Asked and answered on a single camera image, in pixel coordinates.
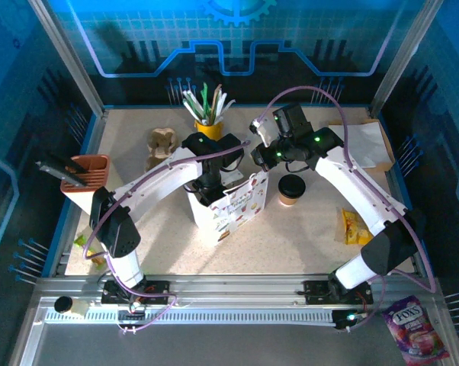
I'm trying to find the black plastic cup lid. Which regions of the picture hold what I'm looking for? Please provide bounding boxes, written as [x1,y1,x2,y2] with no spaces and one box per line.
[278,174,307,200]

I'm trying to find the white printed paper bag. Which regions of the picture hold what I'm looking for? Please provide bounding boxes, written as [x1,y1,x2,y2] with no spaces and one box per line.
[185,169,271,247]

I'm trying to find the white paper napkins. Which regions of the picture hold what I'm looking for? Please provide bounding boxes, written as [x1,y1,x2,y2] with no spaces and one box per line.
[330,121,386,169]

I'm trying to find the beige pulp cup carrier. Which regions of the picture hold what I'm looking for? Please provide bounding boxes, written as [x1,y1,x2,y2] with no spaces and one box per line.
[145,127,179,172]

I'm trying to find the green wrapped straw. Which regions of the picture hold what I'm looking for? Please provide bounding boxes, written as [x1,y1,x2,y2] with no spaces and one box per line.
[186,93,210,119]
[201,82,211,117]

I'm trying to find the brown wrapped straw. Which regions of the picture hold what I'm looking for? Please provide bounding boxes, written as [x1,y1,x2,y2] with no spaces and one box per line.
[210,83,223,124]

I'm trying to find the brown cardboard napkin box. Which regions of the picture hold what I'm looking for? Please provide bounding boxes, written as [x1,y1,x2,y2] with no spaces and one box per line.
[326,118,396,175]

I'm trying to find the yellow snack packet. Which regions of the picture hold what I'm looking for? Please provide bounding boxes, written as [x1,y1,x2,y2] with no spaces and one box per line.
[335,207,377,246]

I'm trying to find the orange slotted holder box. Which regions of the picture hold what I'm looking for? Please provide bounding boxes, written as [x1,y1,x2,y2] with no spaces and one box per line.
[59,154,112,213]

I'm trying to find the black thin stick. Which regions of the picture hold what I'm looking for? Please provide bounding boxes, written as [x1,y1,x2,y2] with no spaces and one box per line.
[46,151,90,175]

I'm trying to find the green snack packet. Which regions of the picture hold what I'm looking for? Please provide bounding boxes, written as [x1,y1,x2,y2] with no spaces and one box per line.
[72,233,108,271]

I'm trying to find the black flat tool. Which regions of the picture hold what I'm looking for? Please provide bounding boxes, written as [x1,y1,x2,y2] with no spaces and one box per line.
[34,159,88,188]

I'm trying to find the small black-capped white bottle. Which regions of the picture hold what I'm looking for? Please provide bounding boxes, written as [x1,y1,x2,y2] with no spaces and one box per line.
[53,295,89,316]

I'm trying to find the purple candy bag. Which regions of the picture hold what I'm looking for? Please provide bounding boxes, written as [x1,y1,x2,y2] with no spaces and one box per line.
[380,294,451,366]

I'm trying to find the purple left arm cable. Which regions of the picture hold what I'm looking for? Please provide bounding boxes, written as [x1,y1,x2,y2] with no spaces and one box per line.
[82,140,252,333]

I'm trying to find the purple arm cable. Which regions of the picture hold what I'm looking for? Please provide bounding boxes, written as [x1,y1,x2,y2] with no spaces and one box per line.
[258,85,438,332]
[82,140,252,333]

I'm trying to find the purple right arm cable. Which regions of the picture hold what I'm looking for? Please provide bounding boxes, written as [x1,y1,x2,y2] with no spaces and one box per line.
[258,85,438,332]

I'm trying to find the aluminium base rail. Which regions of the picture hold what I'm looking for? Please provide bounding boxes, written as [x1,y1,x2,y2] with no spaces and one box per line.
[37,272,440,310]

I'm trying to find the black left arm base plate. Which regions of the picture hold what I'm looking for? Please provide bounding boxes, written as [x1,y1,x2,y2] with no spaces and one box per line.
[101,280,169,306]

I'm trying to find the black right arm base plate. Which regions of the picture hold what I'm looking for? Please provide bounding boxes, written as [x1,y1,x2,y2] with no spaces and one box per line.
[303,280,374,306]

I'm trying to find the aluminium frame post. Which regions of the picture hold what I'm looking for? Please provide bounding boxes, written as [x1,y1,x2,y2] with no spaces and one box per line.
[27,0,109,115]
[366,0,446,115]

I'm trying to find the white slotted cable duct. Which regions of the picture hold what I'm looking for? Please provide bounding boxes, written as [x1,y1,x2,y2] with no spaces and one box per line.
[44,307,339,326]

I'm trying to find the small black cable hub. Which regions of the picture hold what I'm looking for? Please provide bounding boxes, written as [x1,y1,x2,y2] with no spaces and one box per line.
[334,310,368,332]
[117,300,149,325]

